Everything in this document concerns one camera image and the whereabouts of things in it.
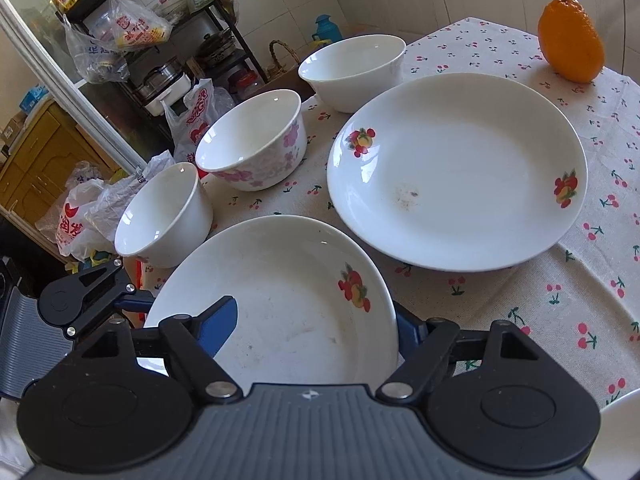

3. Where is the steel cooker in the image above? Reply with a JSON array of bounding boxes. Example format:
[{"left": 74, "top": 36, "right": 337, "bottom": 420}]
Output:
[{"left": 132, "top": 57, "right": 193, "bottom": 103}]

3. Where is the wide plain white bowl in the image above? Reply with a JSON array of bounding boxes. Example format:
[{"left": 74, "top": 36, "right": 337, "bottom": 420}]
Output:
[{"left": 298, "top": 34, "right": 407, "bottom": 113}]

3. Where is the pink floral white bowl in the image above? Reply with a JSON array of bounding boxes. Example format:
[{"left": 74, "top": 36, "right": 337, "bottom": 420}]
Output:
[{"left": 194, "top": 89, "right": 308, "bottom": 192}]

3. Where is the white red-print plastic bag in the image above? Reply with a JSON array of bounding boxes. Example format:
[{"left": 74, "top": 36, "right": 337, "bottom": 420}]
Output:
[
  {"left": 164, "top": 79, "right": 216, "bottom": 161},
  {"left": 37, "top": 180, "right": 118, "bottom": 261}
]

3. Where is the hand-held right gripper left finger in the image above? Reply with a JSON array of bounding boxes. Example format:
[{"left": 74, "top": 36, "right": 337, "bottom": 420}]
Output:
[{"left": 75, "top": 296, "right": 244, "bottom": 406}]

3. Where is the black cooking pot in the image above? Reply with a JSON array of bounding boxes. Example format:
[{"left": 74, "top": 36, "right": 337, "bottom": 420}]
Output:
[{"left": 197, "top": 30, "right": 236, "bottom": 66}]

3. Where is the small white bowl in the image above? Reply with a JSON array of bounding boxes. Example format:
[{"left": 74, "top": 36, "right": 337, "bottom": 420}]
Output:
[{"left": 114, "top": 162, "right": 214, "bottom": 269}]

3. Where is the knobbed orange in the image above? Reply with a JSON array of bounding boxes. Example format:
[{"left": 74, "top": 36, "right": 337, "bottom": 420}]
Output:
[{"left": 538, "top": 0, "right": 605, "bottom": 84}]

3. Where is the plain white plate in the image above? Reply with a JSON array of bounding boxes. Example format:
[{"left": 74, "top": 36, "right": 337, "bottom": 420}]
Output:
[{"left": 582, "top": 389, "right": 640, "bottom": 480}]

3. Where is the white door frame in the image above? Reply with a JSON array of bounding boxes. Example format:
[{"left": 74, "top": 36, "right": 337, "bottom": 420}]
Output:
[{"left": 0, "top": 0, "right": 146, "bottom": 171}]

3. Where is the wooden cabinet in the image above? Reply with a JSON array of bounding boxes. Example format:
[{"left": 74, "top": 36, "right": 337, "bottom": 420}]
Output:
[{"left": 0, "top": 105, "right": 118, "bottom": 211}]

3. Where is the cherry-print tablecloth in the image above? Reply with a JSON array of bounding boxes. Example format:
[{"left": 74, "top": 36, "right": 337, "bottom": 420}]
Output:
[{"left": 132, "top": 17, "right": 640, "bottom": 411}]

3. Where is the blue thermos jug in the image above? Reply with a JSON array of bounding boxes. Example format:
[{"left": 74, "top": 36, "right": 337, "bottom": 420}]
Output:
[{"left": 312, "top": 14, "right": 345, "bottom": 43}]

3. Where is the wicker basket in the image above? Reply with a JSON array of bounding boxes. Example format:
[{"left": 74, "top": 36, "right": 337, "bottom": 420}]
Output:
[{"left": 269, "top": 40, "right": 301, "bottom": 81}]

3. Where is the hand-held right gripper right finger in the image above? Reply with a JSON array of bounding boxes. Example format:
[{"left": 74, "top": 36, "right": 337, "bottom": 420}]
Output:
[{"left": 376, "top": 301, "right": 539, "bottom": 405}]

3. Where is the hanging red-print plastic bag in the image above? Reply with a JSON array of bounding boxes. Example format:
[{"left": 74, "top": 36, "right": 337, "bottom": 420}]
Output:
[{"left": 62, "top": 0, "right": 173, "bottom": 83}]

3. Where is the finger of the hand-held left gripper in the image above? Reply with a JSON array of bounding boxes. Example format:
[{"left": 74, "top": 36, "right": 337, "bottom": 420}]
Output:
[{"left": 39, "top": 261, "right": 154, "bottom": 337}]

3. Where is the red-lid jar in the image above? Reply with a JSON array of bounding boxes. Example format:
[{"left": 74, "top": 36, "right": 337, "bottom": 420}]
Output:
[{"left": 230, "top": 70, "right": 258, "bottom": 98}]

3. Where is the clear crumpled plastic bag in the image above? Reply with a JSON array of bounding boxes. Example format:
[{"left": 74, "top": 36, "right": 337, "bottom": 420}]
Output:
[{"left": 85, "top": 150, "right": 176, "bottom": 241}]

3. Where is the small fruit-print white plate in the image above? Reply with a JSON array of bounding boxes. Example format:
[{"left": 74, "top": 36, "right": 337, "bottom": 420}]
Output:
[{"left": 142, "top": 215, "right": 399, "bottom": 388}]

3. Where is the black metal shelf rack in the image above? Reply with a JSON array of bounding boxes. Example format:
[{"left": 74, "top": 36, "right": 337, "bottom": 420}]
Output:
[{"left": 65, "top": 0, "right": 271, "bottom": 121}]

